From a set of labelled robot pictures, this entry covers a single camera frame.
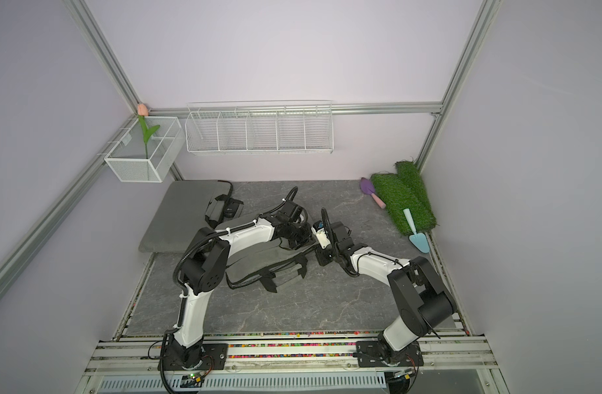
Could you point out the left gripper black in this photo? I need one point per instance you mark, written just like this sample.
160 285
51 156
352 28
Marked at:
306 226

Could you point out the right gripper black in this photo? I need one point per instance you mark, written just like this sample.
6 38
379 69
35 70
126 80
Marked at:
320 258

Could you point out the grey laptop bag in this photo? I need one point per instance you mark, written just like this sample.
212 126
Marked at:
186 207
257 256

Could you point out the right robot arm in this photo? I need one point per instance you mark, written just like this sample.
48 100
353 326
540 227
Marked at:
420 295

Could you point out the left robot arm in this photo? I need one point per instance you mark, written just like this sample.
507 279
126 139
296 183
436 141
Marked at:
199 272

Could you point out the front artificial grass roll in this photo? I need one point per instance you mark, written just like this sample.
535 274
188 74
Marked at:
398 196

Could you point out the artificial grass roll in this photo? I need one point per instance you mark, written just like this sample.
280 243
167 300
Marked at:
408 173
398 196

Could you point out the rear artificial grass roll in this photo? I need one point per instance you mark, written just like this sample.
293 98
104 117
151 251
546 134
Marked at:
408 173

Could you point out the artificial pink tulip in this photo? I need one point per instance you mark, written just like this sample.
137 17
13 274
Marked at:
147 131

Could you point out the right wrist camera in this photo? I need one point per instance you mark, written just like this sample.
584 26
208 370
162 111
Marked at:
319 232

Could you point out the purple trowel pink handle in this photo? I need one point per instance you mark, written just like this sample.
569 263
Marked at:
367 188

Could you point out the teal trowel white handle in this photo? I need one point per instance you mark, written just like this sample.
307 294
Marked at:
417 238

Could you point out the white wire wall rack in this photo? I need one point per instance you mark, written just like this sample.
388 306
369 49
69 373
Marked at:
260 133

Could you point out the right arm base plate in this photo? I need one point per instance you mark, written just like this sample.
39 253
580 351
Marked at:
375 354

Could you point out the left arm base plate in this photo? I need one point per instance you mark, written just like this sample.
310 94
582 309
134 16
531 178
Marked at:
198 357

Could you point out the white mesh wall basket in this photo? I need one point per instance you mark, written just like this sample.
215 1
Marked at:
127 157

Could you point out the aluminium frame rail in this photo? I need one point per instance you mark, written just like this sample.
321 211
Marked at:
288 106

